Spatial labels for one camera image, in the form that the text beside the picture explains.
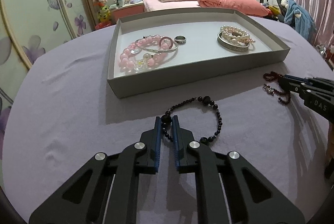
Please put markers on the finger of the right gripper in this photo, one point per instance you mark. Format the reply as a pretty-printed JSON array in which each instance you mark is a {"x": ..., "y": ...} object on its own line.
[
  {"x": 295, "y": 79},
  {"x": 291, "y": 87}
]

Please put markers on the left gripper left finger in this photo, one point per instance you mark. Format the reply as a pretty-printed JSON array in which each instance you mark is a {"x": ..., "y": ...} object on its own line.
[{"x": 105, "y": 188}]

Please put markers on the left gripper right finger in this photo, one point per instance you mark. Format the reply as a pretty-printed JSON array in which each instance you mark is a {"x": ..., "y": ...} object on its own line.
[{"x": 228, "y": 188}]

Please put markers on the dark red garnet bead strand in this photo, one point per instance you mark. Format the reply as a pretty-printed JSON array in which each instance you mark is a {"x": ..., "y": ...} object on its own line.
[{"x": 284, "y": 96}]

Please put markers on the wide silver cuff bangle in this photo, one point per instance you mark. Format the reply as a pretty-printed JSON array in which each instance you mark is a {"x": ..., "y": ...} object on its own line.
[{"x": 235, "y": 41}]

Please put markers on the thin silver bangle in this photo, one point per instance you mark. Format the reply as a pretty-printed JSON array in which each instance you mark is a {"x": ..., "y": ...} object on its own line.
[{"x": 157, "y": 44}]

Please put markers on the person's right hand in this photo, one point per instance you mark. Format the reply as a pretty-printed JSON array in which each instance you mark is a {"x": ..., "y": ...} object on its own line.
[{"x": 330, "y": 145}]

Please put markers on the blue hanging clothes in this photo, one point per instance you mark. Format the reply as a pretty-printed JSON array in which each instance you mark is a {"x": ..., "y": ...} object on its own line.
[{"x": 303, "y": 22}]

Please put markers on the salmon folded duvet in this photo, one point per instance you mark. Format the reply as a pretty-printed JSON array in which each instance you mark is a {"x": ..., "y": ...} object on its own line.
[{"x": 247, "y": 7}]

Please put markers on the lavender table cloth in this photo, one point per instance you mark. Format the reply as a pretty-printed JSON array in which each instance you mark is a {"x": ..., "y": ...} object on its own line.
[{"x": 65, "y": 113}]

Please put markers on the grey cardboard tray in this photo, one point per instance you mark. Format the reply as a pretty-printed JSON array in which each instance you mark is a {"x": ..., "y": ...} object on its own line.
[{"x": 132, "y": 71}]

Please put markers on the red waste basket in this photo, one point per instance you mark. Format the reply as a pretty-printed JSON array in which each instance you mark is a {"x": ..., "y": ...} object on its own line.
[{"x": 102, "y": 25}]

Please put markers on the pink white nightstand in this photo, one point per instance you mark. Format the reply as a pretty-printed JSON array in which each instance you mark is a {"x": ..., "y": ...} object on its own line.
[{"x": 126, "y": 10}]

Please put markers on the sliding wardrobe with flowers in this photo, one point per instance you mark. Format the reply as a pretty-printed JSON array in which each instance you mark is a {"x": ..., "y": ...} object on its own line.
[{"x": 29, "y": 29}]

